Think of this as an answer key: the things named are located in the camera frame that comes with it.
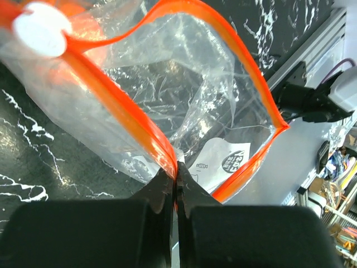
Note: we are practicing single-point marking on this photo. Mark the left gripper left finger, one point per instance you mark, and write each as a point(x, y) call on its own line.
point(132, 232)

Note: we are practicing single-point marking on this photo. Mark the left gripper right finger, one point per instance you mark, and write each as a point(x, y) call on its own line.
point(214, 235)

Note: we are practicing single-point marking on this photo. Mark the orange fake fruit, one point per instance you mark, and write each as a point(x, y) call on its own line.
point(84, 25)

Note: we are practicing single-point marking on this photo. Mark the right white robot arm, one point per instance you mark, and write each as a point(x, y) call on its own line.
point(332, 100)

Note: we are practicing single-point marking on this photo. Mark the clear zip top bag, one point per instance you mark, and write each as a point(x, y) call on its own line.
point(171, 82)

